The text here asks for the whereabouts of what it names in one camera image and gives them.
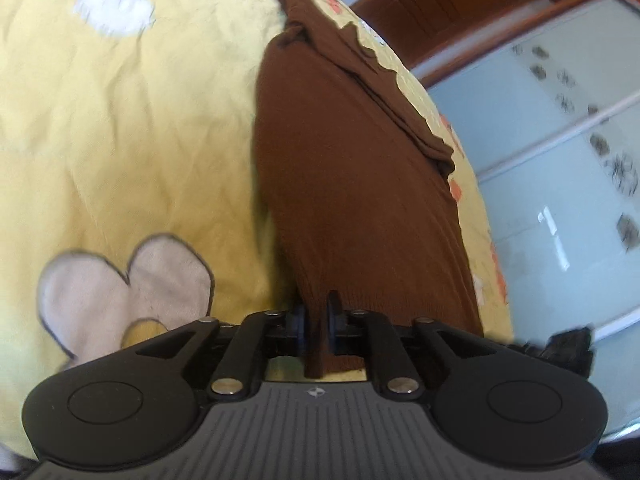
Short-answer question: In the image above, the brown knit sweater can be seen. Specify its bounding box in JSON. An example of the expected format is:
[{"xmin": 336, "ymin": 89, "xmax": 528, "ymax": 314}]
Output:
[{"xmin": 254, "ymin": 0, "xmax": 483, "ymax": 378}]

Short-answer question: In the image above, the yellow floral bed quilt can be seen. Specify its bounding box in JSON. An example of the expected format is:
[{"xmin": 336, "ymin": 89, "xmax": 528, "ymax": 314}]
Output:
[{"xmin": 1, "ymin": 0, "xmax": 513, "ymax": 474}]

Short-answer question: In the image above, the frosted glass wardrobe door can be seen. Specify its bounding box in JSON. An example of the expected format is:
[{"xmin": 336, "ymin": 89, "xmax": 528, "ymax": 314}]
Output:
[{"xmin": 430, "ymin": 0, "xmax": 639, "ymax": 439}]

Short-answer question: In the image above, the brown wooden door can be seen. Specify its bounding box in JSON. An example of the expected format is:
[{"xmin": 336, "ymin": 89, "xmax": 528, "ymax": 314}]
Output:
[{"xmin": 354, "ymin": 0, "xmax": 589, "ymax": 87}]

